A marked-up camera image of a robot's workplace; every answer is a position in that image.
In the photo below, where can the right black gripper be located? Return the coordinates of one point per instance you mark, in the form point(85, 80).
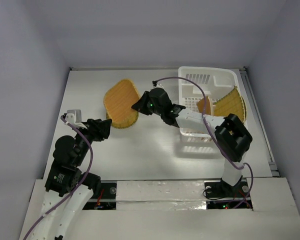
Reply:
point(145, 102)

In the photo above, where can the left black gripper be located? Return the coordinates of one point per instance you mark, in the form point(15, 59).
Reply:
point(100, 128)

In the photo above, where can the small round bamboo plate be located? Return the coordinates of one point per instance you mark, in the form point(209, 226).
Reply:
point(124, 120)

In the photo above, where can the rounded square woven plate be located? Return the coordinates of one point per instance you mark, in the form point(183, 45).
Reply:
point(120, 98)

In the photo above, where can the square green-edged bamboo mat plate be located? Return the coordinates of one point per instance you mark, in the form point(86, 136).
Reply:
point(229, 104)

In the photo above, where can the fan-shaped woven bamboo plate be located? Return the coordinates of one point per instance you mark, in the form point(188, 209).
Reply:
point(205, 105)

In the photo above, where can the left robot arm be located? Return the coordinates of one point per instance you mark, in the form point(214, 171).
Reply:
point(69, 184)

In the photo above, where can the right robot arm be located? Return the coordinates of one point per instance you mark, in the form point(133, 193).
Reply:
point(227, 132)

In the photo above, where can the white plastic dish rack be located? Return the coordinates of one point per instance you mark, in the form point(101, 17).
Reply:
point(215, 82)

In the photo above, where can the white foam front bar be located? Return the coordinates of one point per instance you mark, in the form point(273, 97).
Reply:
point(160, 195)

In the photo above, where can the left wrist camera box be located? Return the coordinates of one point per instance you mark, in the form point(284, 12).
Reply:
point(73, 116)

